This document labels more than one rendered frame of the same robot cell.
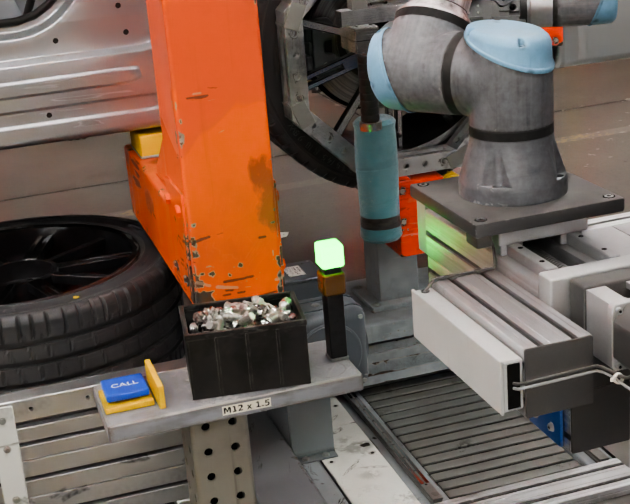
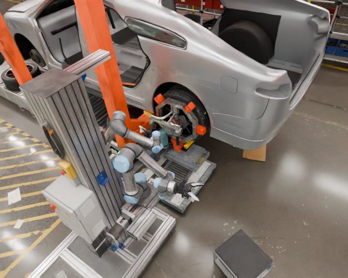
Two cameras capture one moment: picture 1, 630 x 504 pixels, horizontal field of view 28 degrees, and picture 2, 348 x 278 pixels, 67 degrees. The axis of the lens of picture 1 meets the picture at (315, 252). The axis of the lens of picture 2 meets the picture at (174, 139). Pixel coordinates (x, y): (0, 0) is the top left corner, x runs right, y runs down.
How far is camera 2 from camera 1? 284 cm
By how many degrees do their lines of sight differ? 51
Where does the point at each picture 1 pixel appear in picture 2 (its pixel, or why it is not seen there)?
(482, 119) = not seen: hidden behind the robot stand
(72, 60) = (133, 97)
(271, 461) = (138, 165)
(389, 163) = (162, 138)
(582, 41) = (215, 135)
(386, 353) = (173, 159)
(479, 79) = not seen: hidden behind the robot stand
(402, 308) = (182, 153)
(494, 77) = not seen: hidden behind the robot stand
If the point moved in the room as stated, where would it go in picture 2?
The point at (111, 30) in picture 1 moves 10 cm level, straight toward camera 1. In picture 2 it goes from (140, 95) to (133, 99)
